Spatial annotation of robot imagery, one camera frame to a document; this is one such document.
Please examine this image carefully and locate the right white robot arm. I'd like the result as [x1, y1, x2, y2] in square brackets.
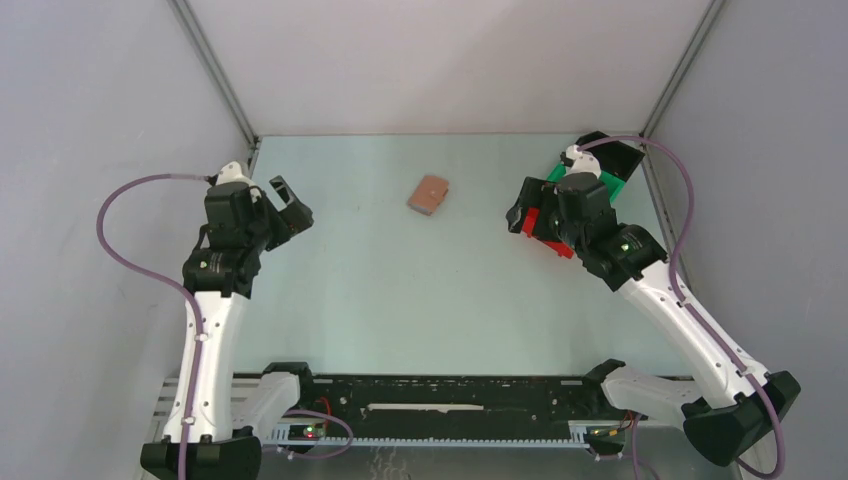
[505, 145, 801, 466]

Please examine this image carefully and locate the red plastic bin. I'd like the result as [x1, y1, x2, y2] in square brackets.
[521, 208, 574, 259]

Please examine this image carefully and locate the black plastic bin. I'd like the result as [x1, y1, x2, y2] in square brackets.
[589, 141, 645, 182]

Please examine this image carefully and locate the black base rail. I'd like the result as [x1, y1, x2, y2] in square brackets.
[264, 362, 634, 455]

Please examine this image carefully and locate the green plastic bin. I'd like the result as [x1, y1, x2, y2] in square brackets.
[546, 163, 626, 202]

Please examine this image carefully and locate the brown leather card holder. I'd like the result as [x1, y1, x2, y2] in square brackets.
[407, 175, 449, 216]

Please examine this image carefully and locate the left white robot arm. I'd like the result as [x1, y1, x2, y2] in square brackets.
[140, 162, 316, 479]

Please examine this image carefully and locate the grey cable duct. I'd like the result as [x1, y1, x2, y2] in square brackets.
[261, 423, 591, 449]

